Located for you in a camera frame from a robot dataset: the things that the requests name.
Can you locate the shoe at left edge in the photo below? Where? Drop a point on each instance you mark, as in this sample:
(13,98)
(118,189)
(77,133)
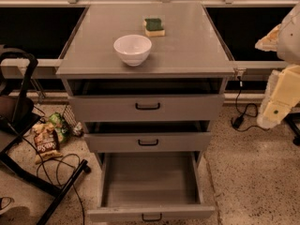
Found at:
(5,204)

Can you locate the white ceramic bowl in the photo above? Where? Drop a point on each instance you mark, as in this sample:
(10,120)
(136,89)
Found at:
(133,49)

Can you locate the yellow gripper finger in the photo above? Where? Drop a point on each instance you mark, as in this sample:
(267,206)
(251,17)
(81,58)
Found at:
(281,95)
(269,43)

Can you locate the brown chip bag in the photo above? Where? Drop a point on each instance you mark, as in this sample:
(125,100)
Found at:
(46,142)

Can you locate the grey drawer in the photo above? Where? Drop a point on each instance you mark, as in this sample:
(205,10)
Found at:
(150,187)
(148,142)
(146,108)

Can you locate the grey bottom drawer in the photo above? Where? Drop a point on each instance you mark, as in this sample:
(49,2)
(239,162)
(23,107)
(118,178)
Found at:
(150,187)

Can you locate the green chip bag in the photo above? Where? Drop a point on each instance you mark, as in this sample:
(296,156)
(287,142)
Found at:
(61,126)

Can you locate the wire mesh basket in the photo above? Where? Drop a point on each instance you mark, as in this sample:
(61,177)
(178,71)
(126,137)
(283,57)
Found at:
(69,116)

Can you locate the green yellow sponge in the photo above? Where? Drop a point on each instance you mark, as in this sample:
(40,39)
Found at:
(153,27)

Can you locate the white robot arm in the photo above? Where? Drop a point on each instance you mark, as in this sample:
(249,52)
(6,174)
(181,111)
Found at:
(288,48)

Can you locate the black stand frame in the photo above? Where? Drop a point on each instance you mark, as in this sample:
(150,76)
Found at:
(17,118)

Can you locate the black stand leg right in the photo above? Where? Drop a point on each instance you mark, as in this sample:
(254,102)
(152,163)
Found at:
(292,119)

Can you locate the grey middle drawer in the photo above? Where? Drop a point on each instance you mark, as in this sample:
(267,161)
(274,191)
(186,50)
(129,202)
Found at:
(148,142)

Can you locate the grey drawer cabinet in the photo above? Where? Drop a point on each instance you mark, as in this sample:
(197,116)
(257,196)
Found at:
(188,60)

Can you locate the grey top drawer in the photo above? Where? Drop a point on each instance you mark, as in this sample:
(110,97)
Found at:
(146,108)

